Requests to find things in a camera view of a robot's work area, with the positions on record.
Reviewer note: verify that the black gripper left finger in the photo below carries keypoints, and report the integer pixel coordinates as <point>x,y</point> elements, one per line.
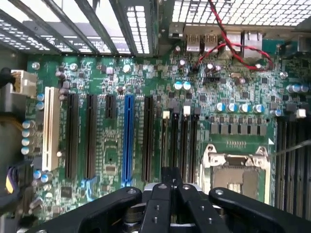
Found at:
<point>107,208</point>

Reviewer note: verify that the short black expansion slot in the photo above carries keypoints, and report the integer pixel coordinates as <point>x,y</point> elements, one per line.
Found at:
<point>110,106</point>

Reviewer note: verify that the green motherboard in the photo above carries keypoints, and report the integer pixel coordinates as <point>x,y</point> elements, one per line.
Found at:
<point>109,136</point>

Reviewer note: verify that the silver locking lever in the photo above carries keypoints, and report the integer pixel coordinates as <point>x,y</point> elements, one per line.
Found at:
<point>291,148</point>

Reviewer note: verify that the white expansion slot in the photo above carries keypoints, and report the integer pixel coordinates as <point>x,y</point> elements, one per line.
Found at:
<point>50,128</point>

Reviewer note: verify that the blue expansion slot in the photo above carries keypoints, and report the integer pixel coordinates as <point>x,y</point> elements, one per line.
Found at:
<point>128,138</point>

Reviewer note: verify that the black RAM slot white latch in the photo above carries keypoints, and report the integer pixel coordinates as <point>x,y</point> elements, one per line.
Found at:
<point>184,145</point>
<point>164,140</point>
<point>303,179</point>

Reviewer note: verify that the grey metal PC case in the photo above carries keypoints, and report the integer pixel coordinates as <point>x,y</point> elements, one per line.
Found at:
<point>80,29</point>

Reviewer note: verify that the silver double USB port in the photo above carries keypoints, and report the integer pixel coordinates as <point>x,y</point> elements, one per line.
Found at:
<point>201,41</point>

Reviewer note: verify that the silver CPU socket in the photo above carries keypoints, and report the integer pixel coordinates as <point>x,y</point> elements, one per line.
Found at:
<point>234,174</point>

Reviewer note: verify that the long black expansion slot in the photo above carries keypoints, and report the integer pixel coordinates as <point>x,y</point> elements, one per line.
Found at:
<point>147,138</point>
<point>72,136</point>
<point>91,136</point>

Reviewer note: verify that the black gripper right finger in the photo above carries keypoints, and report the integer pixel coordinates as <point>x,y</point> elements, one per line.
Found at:
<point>255,211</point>

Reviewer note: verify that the white power connector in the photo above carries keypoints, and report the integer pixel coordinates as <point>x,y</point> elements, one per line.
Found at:
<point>25,83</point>

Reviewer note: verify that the silver ethernet port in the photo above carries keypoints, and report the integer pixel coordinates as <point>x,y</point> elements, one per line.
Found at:
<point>252,43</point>

